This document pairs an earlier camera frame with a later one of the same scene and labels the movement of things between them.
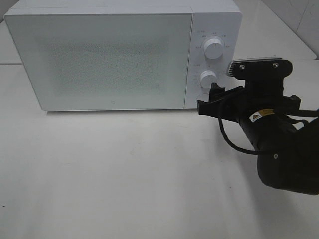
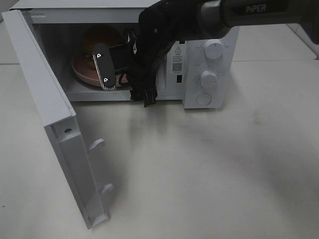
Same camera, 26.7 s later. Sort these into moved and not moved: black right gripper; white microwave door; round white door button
Moved: white microwave door; black right gripper
Not moved: round white door button
